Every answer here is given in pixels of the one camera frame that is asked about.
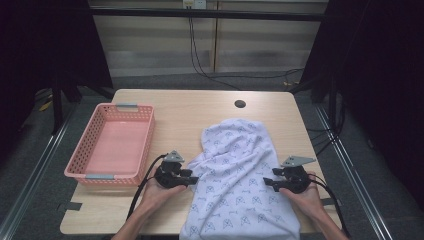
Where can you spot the white printed towel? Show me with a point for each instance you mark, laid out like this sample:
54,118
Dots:
233,173

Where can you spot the person's right hand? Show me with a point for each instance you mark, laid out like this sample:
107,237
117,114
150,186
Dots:
308,200

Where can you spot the grey tape strip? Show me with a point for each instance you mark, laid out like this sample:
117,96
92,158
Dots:
71,206
328,201

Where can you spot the black metal stand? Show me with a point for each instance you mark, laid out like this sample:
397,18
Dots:
56,106

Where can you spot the yellow floor item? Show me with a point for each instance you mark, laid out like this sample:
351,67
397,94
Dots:
45,106

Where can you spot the black horizontal bar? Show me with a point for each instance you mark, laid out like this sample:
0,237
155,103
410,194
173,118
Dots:
206,14

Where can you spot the dark curtain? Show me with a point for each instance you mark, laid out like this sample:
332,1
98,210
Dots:
380,83
43,43

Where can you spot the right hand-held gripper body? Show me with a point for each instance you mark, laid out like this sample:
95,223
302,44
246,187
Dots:
296,180

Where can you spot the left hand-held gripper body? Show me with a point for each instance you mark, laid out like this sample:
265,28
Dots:
168,176

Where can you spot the pink perforated plastic basket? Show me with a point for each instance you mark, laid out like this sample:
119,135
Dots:
116,146

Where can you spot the white wall socket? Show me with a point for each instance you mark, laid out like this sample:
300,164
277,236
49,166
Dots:
195,4

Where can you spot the person's left hand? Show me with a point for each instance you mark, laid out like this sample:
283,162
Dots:
156,198

